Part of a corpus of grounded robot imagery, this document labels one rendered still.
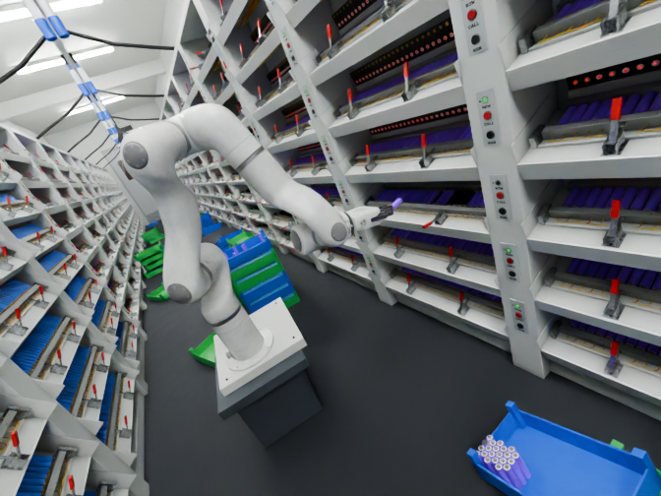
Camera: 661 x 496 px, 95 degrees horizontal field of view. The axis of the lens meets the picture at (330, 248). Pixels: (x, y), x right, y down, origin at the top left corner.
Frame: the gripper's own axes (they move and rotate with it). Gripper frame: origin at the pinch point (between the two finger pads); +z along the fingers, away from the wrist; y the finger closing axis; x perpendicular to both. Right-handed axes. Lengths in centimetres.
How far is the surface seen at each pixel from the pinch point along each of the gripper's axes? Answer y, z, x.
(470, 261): -11.4, 25.1, 23.8
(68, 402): 58, -108, 46
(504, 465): -42, -10, 58
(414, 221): 2.9, 15.2, 8.2
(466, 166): -22.1, 10.4, -10.4
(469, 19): -30, 3, -40
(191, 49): 175, -3, -104
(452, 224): -12.5, 15.7, 7.8
